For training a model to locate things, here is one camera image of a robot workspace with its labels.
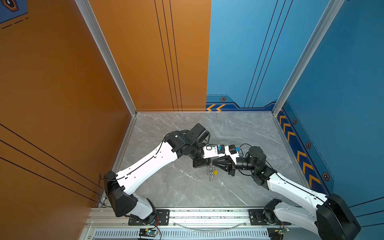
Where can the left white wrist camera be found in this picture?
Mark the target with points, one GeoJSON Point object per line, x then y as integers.
{"type": "Point", "coordinates": [214, 151]}

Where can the right green circuit board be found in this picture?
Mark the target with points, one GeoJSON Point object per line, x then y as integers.
{"type": "Point", "coordinates": [277, 233]}

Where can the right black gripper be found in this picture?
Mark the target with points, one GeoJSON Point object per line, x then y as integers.
{"type": "Point", "coordinates": [230, 166]}

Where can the aluminium front rail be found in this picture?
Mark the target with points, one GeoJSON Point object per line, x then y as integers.
{"type": "Point", "coordinates": [201, 217]}

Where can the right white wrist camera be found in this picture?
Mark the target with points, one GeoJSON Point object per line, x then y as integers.
{"type": "Point", "coordinates": [232, 152]}

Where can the white slotted cable duct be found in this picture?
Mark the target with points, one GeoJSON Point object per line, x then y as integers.
{"type": "Point", "coordinates": [182, 234]}

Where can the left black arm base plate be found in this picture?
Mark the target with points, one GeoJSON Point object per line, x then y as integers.
{"type": "Point", "coordinates": [158, 218]}

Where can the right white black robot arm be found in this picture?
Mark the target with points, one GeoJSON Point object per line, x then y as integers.
{"type": "Point", "coordinates": [327, 216]}

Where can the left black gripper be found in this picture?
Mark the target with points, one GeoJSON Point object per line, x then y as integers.
{"type": "Point", "coordinates": [204, 162]}

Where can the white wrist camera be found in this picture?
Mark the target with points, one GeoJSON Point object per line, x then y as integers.
{"type": "Point", "coordinates": [232, 152]}
{"type": "Point", "coordinates": [214, 151]}

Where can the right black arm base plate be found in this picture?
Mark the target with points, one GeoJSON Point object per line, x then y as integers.
{"type": "Point", "coordinates": [264, 217]}

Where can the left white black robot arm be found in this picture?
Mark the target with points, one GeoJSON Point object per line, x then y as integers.
{"type": "Point", "coordinates": [120, 187]}

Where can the left green circuit board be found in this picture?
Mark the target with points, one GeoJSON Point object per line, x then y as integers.
{"type": "Point", "coordinates": [148, 234]}

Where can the green circuit board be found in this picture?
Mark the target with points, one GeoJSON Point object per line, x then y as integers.
{"type": "Point", "coordinates": [148, 234]}
{"type": "Point", "coordinates": [277, 233]}

